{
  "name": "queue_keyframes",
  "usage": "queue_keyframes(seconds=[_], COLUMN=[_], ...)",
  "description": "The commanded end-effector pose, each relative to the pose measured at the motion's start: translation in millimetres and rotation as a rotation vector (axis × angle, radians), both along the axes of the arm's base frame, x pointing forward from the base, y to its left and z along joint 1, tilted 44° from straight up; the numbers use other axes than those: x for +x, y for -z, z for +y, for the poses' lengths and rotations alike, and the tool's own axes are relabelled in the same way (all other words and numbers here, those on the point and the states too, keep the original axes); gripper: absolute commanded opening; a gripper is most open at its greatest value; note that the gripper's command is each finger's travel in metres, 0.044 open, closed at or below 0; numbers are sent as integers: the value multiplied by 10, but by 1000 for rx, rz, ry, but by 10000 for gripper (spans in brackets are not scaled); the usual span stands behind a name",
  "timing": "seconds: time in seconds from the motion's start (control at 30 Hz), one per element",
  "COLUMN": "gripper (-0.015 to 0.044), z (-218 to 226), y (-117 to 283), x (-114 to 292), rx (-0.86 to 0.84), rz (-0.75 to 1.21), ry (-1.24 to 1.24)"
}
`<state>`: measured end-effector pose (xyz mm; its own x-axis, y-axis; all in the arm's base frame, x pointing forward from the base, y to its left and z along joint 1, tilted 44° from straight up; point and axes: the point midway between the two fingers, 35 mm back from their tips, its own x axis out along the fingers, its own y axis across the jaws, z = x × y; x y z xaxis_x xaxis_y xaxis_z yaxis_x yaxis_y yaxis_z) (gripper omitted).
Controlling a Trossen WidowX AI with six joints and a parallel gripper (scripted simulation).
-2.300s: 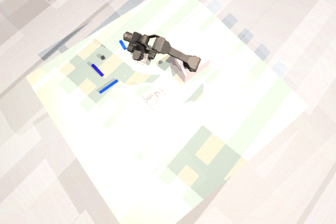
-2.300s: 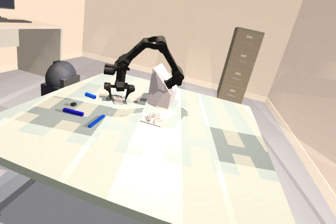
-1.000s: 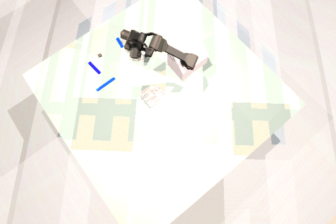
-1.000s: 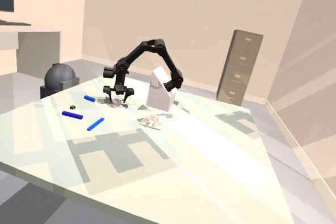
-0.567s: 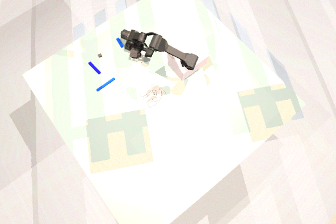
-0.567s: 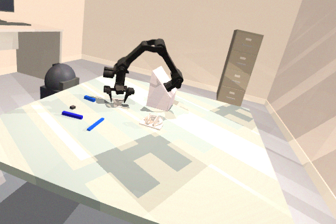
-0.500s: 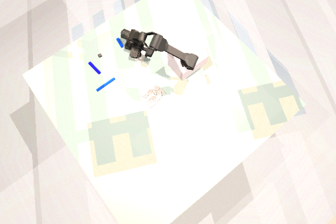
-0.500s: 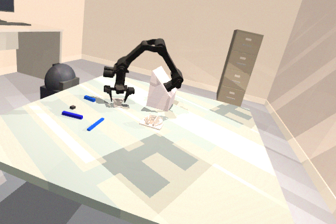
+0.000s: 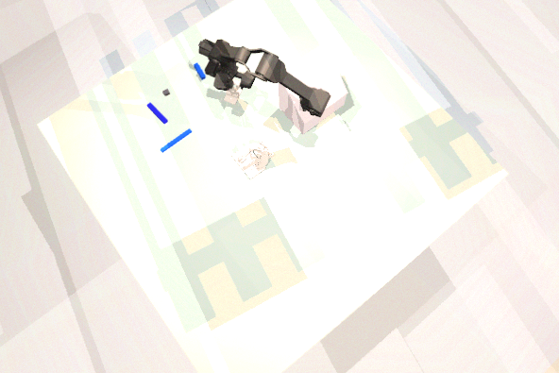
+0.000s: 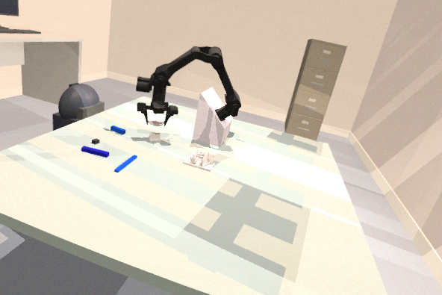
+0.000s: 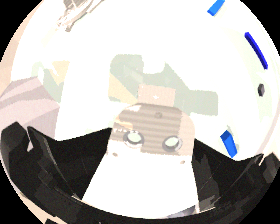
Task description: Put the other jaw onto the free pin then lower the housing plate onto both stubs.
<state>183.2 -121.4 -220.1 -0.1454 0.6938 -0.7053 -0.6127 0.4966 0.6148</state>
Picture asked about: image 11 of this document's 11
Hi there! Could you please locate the dark blue rectangular bar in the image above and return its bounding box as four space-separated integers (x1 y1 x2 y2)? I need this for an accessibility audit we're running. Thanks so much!
244 32 268 69

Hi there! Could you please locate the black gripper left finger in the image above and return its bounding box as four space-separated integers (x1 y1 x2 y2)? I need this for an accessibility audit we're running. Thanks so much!
27 127 112 201

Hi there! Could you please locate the short blue bar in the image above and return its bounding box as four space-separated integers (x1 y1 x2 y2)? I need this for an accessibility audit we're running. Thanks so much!
220 129 237 159

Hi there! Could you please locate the blue long bar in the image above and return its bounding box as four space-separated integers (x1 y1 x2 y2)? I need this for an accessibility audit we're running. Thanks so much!
207 0 225 16

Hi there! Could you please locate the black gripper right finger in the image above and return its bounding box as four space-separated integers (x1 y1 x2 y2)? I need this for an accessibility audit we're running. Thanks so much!
191 137 264 212

